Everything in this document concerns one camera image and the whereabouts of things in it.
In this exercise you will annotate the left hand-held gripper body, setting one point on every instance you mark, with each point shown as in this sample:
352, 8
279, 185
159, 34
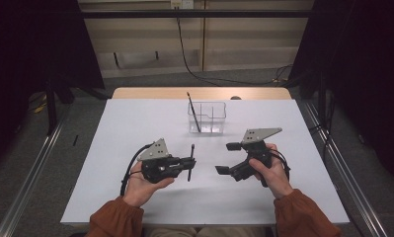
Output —
158, 168

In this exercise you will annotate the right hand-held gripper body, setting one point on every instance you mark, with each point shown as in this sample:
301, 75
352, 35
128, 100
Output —
257, 153

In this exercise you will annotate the clear plastic organizer box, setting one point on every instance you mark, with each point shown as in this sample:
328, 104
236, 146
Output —
214, 121

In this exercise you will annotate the person's left hand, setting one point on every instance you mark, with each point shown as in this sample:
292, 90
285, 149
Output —
137, 191

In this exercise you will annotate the person's right hand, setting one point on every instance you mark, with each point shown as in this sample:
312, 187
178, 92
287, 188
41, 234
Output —
276, 177

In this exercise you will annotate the white table sheet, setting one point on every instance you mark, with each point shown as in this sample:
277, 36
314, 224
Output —
217, 204

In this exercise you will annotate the light wooden table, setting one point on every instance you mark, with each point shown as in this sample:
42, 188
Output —
151, 93

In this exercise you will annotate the black metal stand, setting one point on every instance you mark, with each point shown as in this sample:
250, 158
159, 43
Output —
50, 105

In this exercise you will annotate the black horizontal bar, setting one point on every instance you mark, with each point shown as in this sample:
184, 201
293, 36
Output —
217, 14

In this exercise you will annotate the black curtain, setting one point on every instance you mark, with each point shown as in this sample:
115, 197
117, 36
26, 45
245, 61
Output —
365, 65
26, 49

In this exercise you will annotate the metal floor rail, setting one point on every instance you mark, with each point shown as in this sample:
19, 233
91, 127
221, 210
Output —
30, 184
349, 184

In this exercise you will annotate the black wall bracket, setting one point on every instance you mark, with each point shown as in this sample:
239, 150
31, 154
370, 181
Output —
157, 55
116, 61

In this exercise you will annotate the white wall socket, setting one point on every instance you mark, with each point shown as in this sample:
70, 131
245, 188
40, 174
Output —
181, 4

